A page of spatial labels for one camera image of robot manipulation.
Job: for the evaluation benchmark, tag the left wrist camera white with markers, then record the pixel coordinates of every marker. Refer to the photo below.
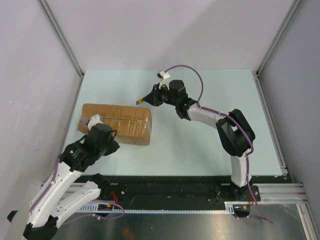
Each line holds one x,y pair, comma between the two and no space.
94,120

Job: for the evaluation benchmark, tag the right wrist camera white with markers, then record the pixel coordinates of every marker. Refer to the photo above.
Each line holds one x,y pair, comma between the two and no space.
164,78

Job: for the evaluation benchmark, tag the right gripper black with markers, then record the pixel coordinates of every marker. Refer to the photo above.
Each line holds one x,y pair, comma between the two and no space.
153,97

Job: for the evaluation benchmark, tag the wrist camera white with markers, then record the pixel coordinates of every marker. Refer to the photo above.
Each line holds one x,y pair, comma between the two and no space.
164,78
94,120

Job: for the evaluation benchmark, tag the left aluminium frame post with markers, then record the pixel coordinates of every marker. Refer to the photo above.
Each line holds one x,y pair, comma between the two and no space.
52,20

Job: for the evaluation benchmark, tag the white slotted cable duct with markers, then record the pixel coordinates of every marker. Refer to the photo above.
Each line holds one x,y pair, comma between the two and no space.
228,208

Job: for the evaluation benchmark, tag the right aluminium frame post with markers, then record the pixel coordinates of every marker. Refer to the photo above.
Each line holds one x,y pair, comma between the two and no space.
280,34

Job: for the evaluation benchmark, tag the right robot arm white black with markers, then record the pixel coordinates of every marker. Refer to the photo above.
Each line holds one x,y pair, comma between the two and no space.
235,133

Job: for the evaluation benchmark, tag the yellow utility knife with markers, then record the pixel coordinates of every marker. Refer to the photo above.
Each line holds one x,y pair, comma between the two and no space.
140,101

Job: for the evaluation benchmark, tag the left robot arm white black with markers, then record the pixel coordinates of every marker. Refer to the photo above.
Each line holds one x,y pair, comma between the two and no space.
41,218

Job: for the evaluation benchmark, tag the brown cardboard express box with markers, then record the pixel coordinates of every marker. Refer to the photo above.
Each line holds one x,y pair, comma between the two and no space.
133,124

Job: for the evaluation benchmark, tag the aluminium frame post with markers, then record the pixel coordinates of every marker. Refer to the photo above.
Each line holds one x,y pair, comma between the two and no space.
52,20
280,34

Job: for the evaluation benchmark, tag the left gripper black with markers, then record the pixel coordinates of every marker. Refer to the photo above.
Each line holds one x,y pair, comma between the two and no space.
114,146

